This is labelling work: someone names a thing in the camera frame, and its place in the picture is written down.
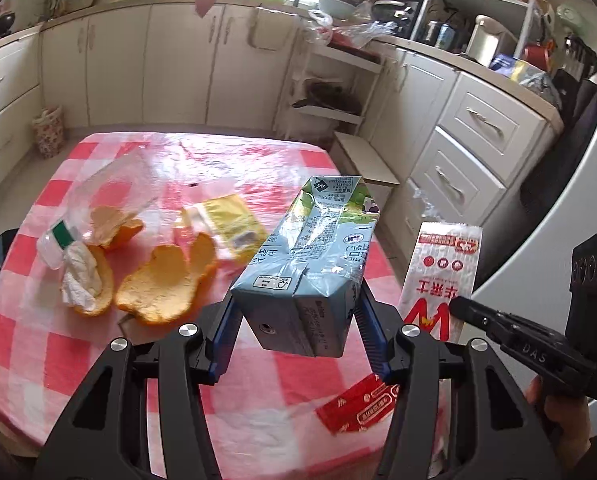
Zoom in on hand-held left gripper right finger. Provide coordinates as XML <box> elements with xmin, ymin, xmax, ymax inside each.
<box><xmin>353</xmin><ymin>291</ymin><xmax>565</xmax><ymax>480</ymax></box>

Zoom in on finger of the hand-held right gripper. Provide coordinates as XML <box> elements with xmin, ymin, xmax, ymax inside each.
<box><xmin>450</xmin><ymin>296</ymin><xmax>517</xmax><ymax>343</ymax></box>

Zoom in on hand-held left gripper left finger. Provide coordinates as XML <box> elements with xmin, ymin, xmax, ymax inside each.
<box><xmin>32</xmin><ymin>296</ymin><xmax>244</xmax><ymax>480</ymax></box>

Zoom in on white and red sachet wrapper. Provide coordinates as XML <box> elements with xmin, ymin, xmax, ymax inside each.
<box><xmin>396</xmin><ymin>220</ymin><xmax>483</xmax><ymax>343</ymax></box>

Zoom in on large orange peel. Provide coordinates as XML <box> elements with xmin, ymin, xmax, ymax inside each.
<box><xmin>115</xmin><ymin>232</ymin><xmax>218</xmax><ymax>327</ymax></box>

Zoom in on light blue milk carton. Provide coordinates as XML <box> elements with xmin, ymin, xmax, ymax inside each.
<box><xmin>230</xmin><ymin>175</ymin><xmax>382</xmax><ymax>358</ymax></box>

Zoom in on yellow packet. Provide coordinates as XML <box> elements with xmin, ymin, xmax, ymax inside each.
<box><xmin>181</xmin><ymin>194</ymin><xmax>269</xmax><ymax>264</ymax></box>

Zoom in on curled orange peel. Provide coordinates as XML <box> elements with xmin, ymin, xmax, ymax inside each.
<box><xmin>66</xmin><ymin>244</ymin><xmax>116</xmax><ymax>317</ymax></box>

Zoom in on small orange peel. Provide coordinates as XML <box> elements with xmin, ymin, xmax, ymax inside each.
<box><xmin>89</xmin><ymin>205</ymin><xmax>144</xmax><ymax>251</ymax></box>

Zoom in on white tissue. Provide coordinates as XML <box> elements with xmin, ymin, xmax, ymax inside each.
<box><xmin>61</xmin><ymin>242</ymin><xmax>104</xmax><ymax>311</ymax></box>

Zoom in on clear plastic bag green label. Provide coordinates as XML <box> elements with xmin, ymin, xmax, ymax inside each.
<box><xmin>37</xmin><ymin>152</ymin><xmax>162</xmax><ymax>271</ymax></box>

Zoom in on person's right hand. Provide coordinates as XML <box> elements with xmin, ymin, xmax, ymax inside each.
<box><xmin>525</xmin><ymin>374</ymin><xmax>595</xmax><ymax>467</ymax></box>

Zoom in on red white checked tablecloth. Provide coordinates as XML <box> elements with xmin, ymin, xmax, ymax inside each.
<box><xmin>0</xmin><ymin>132</ymin><xmax>452</xmax><ymax>466</ymax></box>

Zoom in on white step stool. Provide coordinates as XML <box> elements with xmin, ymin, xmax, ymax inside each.
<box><xmin>333</xmin><ymin>132</ymin><xmax>402</xmax><ymax>189</ymax></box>

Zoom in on white drawer cabinet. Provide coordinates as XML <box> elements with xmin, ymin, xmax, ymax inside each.
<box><xmin>369</xmin><ymin>39</ymin><xmax>565</xmax><ymax>263</ymax></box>

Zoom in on silver foil bag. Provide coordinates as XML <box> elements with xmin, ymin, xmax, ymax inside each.
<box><xmin>516</xmin><ymin>62</ymin><xmax>562</xmax><ymax>109</ymax></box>

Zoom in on black frying pan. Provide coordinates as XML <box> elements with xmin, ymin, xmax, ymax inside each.
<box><xmin>292</xmin><ymin>82</ymin><xmax>362</xmax><ymax>114</ymax></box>

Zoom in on floral waste basket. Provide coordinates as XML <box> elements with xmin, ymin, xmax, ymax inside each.
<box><xmin>32</xmin><ymin>105</ymin><xmax>66</xmax><ymax>160</ymax></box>

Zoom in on white thermos pot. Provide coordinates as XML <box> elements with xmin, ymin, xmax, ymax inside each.
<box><xmin>466</xmin><ymin>15</ymin><xmax>519</xmax><ymax>68</ymax></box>

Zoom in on white kitchen base cabinets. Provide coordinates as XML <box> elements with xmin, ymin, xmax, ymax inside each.
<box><xmin>0</xmin><ymin>0</ymin><xmax>310</xmax><ymax>213</ymax></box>

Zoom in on white shelf rack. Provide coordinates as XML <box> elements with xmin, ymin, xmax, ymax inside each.
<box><xmin>276</xmin><ymin>42</ymin><xmax>384</xmax><ymax>147</ymax></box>

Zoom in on crumpled clear plastic bag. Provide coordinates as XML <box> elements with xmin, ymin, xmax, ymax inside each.
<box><xmin>329</xmin><ymin>20</ymin><xmax>404</xmax><ymax>49</ymax></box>

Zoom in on white red plastic bag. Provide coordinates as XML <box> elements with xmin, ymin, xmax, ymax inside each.
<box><xmin>306</xmin><ymin>9</ymin><xmax>335</xmax><ymax>44</ymax></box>

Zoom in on clear bag on drawer handle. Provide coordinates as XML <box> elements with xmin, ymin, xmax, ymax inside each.
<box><xmin>406</xmin><ymin>180</ymin><xmax>447</xmax><ymax>222</ymax></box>

